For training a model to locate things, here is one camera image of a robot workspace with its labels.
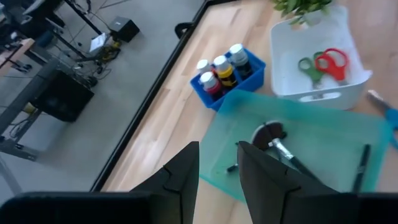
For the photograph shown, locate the black handled paint brush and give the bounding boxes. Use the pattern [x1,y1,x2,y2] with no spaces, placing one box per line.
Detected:
[352,144,372,193]

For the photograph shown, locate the black frame corner loop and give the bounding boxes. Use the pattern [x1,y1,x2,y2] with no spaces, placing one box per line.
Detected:
[174,22,196,40]

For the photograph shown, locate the large black fan brush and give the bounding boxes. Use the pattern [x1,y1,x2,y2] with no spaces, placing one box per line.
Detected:
[250,120,320,183]

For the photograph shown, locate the grey metal desk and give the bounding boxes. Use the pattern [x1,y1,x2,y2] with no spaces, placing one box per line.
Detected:
[0,55,103,162]

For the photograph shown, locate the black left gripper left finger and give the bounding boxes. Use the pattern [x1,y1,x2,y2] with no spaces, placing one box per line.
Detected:
[130,141,200,224]

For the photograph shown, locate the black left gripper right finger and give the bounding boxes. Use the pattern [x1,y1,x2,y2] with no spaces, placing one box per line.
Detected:
[237,141,340,224]

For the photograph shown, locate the dark paint bottle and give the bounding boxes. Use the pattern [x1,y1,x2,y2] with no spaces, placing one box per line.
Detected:
[228,43,254,80]

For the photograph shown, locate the red handled scissors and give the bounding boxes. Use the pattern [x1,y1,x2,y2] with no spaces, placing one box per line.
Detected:
[314,48,351,87]

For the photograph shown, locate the teal translucent plastic bin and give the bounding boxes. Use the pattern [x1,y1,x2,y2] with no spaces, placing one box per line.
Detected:
[198,89,394,203]

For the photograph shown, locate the blue handled scissors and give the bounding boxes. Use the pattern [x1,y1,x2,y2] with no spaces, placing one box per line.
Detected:
[366,90,398,150]

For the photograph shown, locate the blue slotted plastic basket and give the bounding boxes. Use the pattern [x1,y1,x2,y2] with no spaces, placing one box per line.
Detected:
[189,47,267,113]

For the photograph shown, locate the artificial green plant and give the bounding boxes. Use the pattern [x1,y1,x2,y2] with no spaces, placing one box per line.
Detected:
[272,0,333,26]

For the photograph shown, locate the white plastic bin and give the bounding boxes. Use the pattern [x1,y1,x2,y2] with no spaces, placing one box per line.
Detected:
[269,4,373,110]

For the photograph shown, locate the small black box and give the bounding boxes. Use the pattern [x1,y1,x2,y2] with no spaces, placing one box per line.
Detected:
[109,16,141,44]

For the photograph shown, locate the green handled scissors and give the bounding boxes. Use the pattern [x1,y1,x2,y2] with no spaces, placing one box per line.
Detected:
[297,51,326,99]

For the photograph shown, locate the large black equipment case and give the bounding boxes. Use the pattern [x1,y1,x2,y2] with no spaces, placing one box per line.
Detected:
[30,68,95,123]

